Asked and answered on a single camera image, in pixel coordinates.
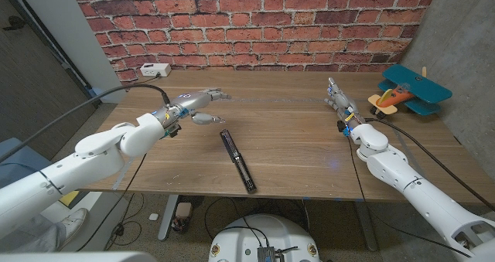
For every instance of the table control box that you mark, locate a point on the table control box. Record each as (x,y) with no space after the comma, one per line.
(182,213)

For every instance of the black stapler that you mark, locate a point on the black stapler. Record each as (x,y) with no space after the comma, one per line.
(237,159)

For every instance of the teal orange toy airplane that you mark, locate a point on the teal orange toy airplane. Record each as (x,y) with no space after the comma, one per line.
(417,86)

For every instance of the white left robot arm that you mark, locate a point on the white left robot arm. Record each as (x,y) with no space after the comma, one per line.
(96,154)

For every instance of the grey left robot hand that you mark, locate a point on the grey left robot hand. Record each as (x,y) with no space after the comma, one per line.
(189,101)

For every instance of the dark grey door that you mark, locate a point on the dark grey door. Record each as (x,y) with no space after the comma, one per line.
(31,80)

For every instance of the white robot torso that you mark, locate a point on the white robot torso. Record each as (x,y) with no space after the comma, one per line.
(263,235)

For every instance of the grey module on torso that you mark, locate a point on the grey module on torso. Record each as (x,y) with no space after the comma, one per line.
(267,254)

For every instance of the blue plastic bin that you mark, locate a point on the blue plastic bin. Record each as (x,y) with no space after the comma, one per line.
(23,158)

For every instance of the grey table leg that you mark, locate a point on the grey table leg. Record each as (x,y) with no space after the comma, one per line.
(168,217)
(365,225)

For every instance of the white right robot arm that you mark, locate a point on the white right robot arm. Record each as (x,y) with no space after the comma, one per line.
(390,169)

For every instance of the white power strip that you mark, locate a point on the white power strip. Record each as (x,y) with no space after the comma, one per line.
(155,69)

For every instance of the white sneaker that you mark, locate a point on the white sneaker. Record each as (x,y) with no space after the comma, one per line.
(75,221)

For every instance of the grey trouser leg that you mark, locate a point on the grey trouser leg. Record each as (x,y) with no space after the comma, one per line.
(35,235)

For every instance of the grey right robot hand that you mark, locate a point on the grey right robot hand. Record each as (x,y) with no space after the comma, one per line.
(344,105)

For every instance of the small white floor puck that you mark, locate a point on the small white floor puck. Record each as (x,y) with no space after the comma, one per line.
(154,216)

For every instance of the clear tape strip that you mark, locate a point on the clear tape strip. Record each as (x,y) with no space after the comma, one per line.
(123,173)

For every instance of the red brick printed backdrop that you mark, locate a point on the red brick printed backdrop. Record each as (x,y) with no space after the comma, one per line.
(251,22)

